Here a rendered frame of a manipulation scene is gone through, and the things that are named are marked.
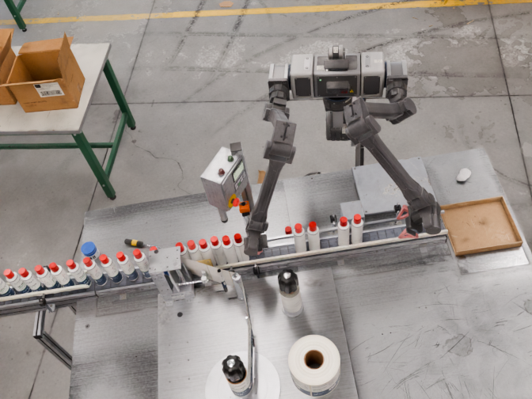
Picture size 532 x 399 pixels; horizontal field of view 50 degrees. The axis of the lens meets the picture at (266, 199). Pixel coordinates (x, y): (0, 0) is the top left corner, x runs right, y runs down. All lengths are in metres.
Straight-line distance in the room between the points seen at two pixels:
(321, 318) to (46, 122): 2.14
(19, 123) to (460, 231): 2.64
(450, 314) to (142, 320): 1.37
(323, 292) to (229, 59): 2.85
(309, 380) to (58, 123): 2.26
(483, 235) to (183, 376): 1.49
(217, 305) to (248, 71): 2.66
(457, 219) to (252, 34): 2.93
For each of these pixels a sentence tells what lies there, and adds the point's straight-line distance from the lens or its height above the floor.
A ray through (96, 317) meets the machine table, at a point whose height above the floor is 0.83.
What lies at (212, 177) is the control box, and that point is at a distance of 2.24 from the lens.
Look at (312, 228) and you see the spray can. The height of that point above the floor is 1.08.
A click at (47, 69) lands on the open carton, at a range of 3.99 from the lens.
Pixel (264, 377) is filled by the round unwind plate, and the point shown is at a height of 0.89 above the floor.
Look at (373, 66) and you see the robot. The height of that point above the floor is 1.53.
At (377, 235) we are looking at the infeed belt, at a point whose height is 0.88.
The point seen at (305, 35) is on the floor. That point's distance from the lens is 5.13.
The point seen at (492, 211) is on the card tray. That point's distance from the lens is 2.94.
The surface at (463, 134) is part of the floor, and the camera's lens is 4.36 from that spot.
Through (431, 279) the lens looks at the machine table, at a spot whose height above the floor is 0.83.
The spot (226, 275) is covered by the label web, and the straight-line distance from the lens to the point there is 2.52.
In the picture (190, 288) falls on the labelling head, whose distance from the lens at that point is 2.61.
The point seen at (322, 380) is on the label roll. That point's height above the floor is 1.02.
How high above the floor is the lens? 3.20
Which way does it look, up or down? 54 degrees down
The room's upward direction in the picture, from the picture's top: 11 degrees counter-clockwise
